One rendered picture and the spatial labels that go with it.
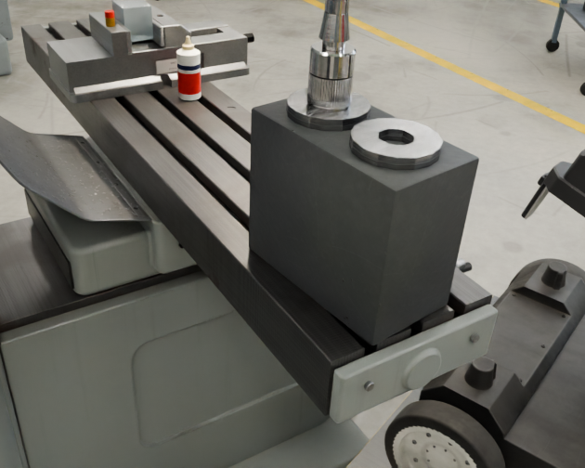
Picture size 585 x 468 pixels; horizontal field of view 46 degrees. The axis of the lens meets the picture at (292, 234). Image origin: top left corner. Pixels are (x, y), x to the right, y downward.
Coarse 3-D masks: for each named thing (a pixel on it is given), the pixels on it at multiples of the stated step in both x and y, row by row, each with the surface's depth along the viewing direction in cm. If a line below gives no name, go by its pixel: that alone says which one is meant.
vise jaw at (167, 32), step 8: (152, 8) 131; (152, 16) 127; (160, 16) 128; (168, 16) 127; (152, 24) 124; (160, 24) 123; (168, 24) 123; (176, 24) 123; (160, 32) 123; (168, 32) 123; (176, 32) 124; (184, 32) 125; (160, 40) 123; (168, 40) 124; (176, 40) 125; (184, 40) 126
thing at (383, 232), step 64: (256, 128) 76; (320, 128) 71; (384, 128) 69; (256, 192) 80; (320, 192) 70; (384, 192) 63; (448, 192) 67; (320, 256) 74; (384, 256) 66; (448, 256) 73; (384, 320) 71
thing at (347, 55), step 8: (312, 48) 70; (320, 48) 70; (344, 48) 71; (352, 48) 71; (312, 56) 70; (320, 56) 70; (328, 56) 69; (336, 56) 69; (344, 56) 69; (352, 56) 70; (336, 64) 70
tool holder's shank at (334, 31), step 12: (336, 0) 67; (348, 0) 68; (324, 12) 69; (336, 12) 68; (324, 24) 69; (336, 24) 68; (348, 24) 69; (324, 36) 69; (336, 36) 69; (348, 36) 70; (336, 48) 70
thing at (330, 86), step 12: (312, 60) 71; (312, 72) 71; (324, 72) 70; (336, 72) 70; (348, 72) 71; (312, 84) 72; (324, 84) 71; (336, 84) 71; (348, 84) 72; (312, 96) 72; (324, 96) 72; (336, 96) 72; (348, 96) 72; (324, 108) 72; (336, 108) 72
